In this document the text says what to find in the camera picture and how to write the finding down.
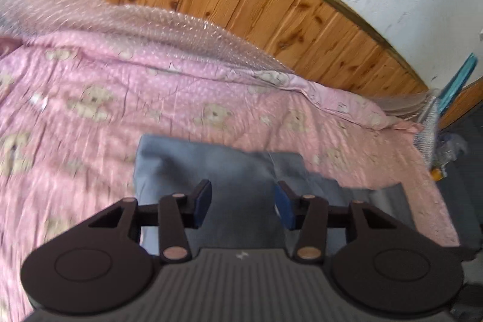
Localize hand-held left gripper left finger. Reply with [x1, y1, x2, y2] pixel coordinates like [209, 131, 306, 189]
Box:
[88, 179, 213, 264]

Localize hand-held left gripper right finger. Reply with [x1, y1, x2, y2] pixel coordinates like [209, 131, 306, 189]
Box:
[273, 180, 398, 264]

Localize grey pants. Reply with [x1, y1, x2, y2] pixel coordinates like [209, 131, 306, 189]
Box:
[134, 133, 419, 259]

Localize pink teddy bear blanket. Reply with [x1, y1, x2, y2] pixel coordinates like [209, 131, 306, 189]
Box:
[0, 31, 462, 322]

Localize crumpled clear plastic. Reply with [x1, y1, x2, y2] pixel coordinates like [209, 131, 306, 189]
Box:
[412, 88, 471, 172]

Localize clear bubble wrap sheet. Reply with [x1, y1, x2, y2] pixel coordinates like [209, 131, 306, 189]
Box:
[0, 0, 433, 117]

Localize teal plastic strip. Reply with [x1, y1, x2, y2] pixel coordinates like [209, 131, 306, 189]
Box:
[439, 53, 481, 114]

